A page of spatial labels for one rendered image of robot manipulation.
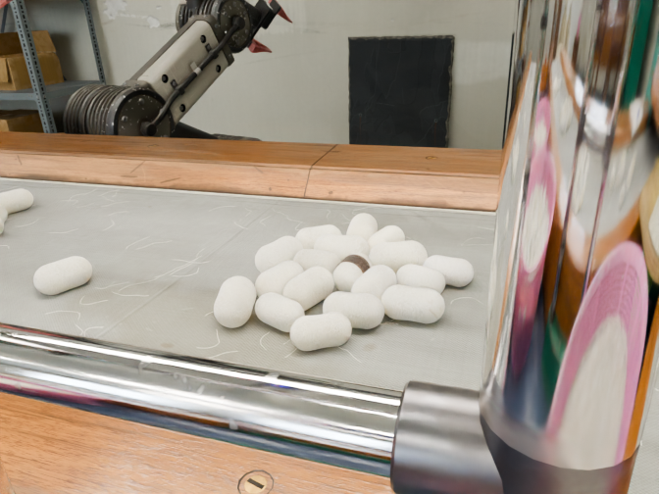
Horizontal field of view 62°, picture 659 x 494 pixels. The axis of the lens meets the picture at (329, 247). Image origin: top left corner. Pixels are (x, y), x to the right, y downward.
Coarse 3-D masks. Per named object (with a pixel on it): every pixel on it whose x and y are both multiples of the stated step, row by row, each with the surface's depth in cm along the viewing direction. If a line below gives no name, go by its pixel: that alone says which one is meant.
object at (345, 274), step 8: (344, 264) 34; (352, 264) 34; (336, 272) 34; (344, 272) 33; (352, 272) 33; (360, 272) 34; (336, 280) 33; (344, 280) 33; (352, 280) 33; (344, 288) 33
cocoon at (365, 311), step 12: (336, 300) 30; (348, 300) 30; (360, 300) 30; (372, 300) 30; (324, 312) 30; (348, 312) 30; (360, 312) 29; (372, 312) 29; (360, 324) 30; (372, 324) 30
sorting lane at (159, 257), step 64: (0, 192) 56; (64, 192) 56; (128, 192) 55; (192, 192) 53; (0, 256) 42; (64, 256) 41; (128, 256) 41; (192, 256) 40; (448, 256) 38; (0, 320) 33; (64, 320) 33; (128, 320) 32; (192, 320) 32; (256, 320) 32; (384, 320) 31; (448, 320) 31; (384, 384) 26; (448, 384) 26; (640, 448) 22
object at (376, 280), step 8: (368, 272) 32; (376, 272) 32; (384, 272) 32; (392, 272) 33; (360, 280) 32; (368, 280) 32; (376, 280) 32; (384, 280) 32; (392, 280) 33; (352, 288) 32; (360, 288) 31; (368, 288) 31; (376, 288) 31; (384, 288) 32; (376, 296) 31
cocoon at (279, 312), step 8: (264, 296) 31; (272, 296) 31; (280, 296) 31; (256, 304) 31; (264, 304) 30; (272, 304) 30; (280, 304) 30; (288, 304) 30; (296, 304) 30; (256, 312) 31; (264, 312) 30; (272, 312) 30; (280, 312) 30; (288, 312) 30; (296, 312) 30; (264, 320) 31; (272, 320) 30; (280, 320) 30; (288, 320) 30; (280, 328) 30; (288, 328) 30
